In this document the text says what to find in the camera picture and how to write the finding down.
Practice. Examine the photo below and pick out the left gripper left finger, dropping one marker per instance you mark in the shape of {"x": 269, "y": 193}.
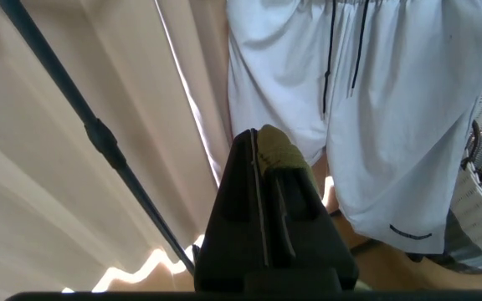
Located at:
{"x": 224, "y": 259}

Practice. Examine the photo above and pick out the green garment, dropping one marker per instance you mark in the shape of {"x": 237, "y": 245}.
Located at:
{"x": 278, "y": 150}

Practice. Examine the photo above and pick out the black clothes rack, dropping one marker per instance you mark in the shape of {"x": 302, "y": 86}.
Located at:
{"x": 98, "y": 136}

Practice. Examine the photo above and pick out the pale grey shorts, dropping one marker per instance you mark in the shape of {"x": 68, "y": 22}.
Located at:
{"x": 391, "y": 125}

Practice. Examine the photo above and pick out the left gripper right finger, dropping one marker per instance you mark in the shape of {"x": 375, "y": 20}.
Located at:
{"x": 320, "y": 255}

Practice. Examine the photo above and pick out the beige curtain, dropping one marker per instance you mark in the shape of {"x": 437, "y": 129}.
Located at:
{"x": 57, "y": 167}

